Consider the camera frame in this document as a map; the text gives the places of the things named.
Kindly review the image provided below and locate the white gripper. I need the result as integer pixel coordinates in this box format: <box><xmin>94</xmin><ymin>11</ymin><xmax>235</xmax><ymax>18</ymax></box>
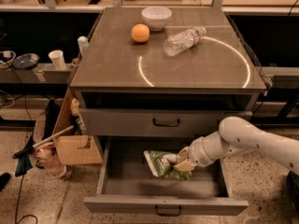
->
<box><xmin>174</xmin><ymin>137</ymin><xmax>215</xmax><ymax>172</ymax></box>

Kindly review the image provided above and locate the dark round plate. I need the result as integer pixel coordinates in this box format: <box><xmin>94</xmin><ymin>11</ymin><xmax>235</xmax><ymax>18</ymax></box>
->
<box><xmin>13</xmin><ymin>53</ymin><xmax>39</xmax><ymax>70</ymax></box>

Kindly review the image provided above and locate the green jalapeno chip bag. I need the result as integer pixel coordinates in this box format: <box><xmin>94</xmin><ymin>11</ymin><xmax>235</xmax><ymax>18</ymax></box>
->
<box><xmin>143</xmin><ymin>150</ymin><xmax>192</xmax><ymax>180</ymax></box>

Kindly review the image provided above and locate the clear plastic water bottle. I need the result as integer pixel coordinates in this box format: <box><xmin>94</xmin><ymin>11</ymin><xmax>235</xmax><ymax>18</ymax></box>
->
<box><xmin>164</xmin><ymin>26</ymin><xmax>206</xmax><ymax>57</ymax></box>

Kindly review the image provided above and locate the white bowl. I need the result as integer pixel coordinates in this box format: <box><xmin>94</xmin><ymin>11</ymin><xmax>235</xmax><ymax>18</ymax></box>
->
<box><xmin>141</xmin><ymin>6</ymin><xmax>172</xmax><ymax>31</ymax></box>

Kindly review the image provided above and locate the grey top drawer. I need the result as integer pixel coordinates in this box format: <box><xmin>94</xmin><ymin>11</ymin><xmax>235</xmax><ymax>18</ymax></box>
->
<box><xmin>81</xmin><ymin>108</ymin><xmax>252</xmax><ymax>137</ymax></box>

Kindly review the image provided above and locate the black cable on floor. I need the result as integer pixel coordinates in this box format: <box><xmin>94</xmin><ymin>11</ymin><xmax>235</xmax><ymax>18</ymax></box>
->
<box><xmin>14</xmin><ymin>175</ymin><xmax>39</xmax><ymax>224</ymax></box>

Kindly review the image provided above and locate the grey side shelf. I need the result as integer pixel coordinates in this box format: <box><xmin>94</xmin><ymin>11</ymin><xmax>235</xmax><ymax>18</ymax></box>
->
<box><xmin>0</xmin><ymin>63</ymin><xmax>72</xmax><ymax>84</ymax></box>

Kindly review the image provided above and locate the long handled tool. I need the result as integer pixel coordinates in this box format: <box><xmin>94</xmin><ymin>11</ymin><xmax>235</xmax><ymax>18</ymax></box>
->
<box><xmin>12</xmin><ymin>126</ymin><xmax>74</xmax><ymax>159</ymax></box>

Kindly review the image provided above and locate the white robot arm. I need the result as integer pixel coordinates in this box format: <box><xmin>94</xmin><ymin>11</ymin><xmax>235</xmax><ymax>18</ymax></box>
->
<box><xmin>174</xmin><ymin>117</ymin><xmax>299</xmax><ymax>175</ymax></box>

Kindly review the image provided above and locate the open grey middle drawer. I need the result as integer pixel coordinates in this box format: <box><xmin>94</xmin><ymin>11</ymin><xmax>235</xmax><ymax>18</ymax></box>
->
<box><xmin>84</xmin><ymin>137</ymin><xmax>249</xmax><ymax>217</ymax></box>

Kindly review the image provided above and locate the brown cardboard box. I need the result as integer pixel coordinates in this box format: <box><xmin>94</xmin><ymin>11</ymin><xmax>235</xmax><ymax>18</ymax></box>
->
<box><xmin>53</xmin><ymin>88</ymin><xmax>103</xmax><ymax>165</ymax></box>

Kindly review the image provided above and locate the small bowl at left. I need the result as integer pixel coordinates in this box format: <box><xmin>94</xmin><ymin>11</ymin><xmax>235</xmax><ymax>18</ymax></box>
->
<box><xmin>0</xmin><ymin>50</ymin><xmax>16</xmax><ymax>69</ymax></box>

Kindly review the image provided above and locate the pink plastic container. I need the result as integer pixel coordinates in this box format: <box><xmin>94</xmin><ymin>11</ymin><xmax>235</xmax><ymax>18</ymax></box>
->
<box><xmin>35</xmin><ymin>142</ymin><xmax>67</xmax><ymax>178</ymax></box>

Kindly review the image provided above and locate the orange fruit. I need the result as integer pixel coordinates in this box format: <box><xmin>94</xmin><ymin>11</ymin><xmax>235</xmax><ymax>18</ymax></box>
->
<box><xmin>131</xmin><ymin>24</ymin><xmax>150</xmax><ymax>43</ymax></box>

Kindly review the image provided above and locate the grey drawer cabinet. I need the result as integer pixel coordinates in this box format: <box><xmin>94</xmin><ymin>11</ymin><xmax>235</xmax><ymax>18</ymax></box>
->
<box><xmin>69</xmin><ymin>6</ymin><xmax>268</xmax><ymax>147</ymax></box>

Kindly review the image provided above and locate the white paper cup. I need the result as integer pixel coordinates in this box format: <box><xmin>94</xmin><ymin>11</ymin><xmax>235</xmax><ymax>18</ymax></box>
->
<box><xmin>49</xmin><ymin>49</ymin><xmax>66</xmax><ymax>70</ymax></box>

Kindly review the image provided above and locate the white bottle beside cabinet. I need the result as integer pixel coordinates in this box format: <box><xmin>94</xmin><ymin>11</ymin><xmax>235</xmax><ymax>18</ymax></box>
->
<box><xmin>78</xmin><ymin>36</ymin><xmax>89</xmax><ymax>56</ymax></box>

